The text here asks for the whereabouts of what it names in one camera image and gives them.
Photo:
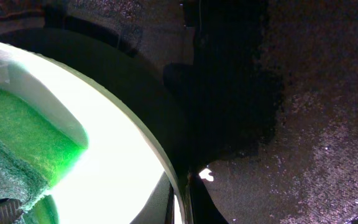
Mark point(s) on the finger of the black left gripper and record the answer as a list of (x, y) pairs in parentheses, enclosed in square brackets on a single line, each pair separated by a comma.
[(10, 211)]

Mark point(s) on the green scrubbing sponge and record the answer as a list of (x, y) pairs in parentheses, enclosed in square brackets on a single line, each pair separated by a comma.
[(35, 153)]

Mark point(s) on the mint green plate front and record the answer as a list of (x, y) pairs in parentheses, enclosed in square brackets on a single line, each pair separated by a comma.
[(113, 178)]

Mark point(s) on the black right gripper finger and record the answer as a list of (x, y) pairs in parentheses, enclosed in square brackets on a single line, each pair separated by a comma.
[(159, 209)]

